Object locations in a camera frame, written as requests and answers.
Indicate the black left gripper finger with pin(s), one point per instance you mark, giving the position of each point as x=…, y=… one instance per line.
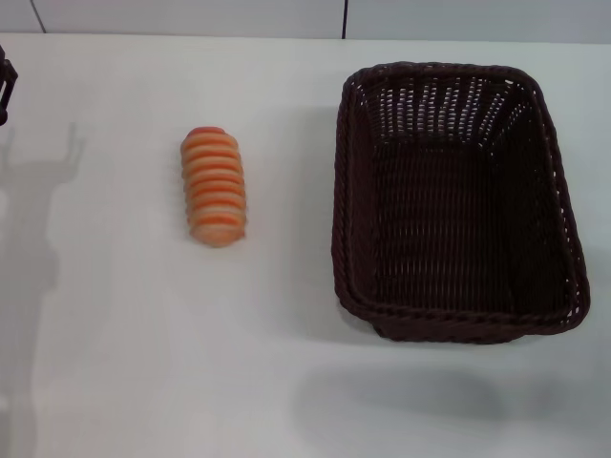
x=6, y=90

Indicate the orange striped bread loaf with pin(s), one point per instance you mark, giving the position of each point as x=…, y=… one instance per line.
x=214, y=191

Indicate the dark brown woven basket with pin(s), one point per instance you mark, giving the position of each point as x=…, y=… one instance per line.
x=444, y=224

